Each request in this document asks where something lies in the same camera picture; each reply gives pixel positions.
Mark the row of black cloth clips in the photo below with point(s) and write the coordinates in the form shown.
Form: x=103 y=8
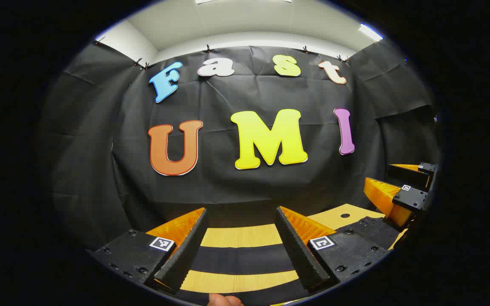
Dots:
x=207 y=49

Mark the black jeans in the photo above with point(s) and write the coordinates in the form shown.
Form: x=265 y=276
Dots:
x=245 y=259

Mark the white ceiling light panel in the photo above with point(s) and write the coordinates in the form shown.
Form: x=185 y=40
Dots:
x=370 y=32
x=205 y=1

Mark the black backdrop cloth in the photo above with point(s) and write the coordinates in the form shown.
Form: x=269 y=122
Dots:
x=228 y=93

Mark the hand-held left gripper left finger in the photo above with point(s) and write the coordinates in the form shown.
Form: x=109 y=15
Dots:
x=185 y=255

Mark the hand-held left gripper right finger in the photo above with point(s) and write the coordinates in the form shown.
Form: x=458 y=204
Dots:
x=298 y=255

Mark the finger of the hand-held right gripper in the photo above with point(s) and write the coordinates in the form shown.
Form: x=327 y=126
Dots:
x=406 y=176
x=411 y=199

